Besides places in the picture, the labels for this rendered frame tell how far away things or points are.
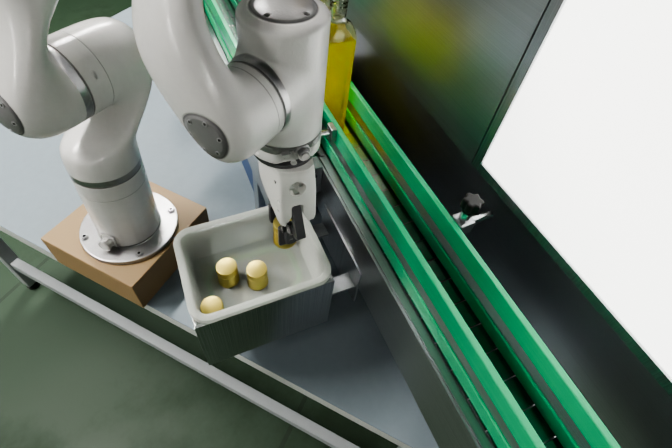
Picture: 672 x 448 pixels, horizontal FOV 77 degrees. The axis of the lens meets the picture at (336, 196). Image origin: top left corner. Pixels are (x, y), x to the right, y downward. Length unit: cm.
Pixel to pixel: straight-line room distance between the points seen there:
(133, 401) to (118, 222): 95
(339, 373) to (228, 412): 81
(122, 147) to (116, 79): 12
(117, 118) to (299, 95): 44
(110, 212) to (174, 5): 57
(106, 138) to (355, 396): 64
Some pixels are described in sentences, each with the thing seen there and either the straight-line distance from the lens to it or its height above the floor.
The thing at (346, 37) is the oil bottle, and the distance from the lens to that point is 73.
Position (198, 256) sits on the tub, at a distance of 78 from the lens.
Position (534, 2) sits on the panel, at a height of 139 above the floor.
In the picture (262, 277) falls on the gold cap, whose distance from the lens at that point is 71.
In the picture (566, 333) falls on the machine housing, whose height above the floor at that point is 104.
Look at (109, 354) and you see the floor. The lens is 181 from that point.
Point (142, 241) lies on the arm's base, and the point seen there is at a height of 85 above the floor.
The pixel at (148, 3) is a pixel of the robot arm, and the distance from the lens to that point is 37.
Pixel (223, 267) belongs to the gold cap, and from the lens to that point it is 72.
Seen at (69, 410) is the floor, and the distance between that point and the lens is 179.
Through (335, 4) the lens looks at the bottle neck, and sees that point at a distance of 72.
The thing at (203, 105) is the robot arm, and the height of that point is 138.
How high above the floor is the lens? 160
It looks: 50 degrees down
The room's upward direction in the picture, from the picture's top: 8 degrees clockwise
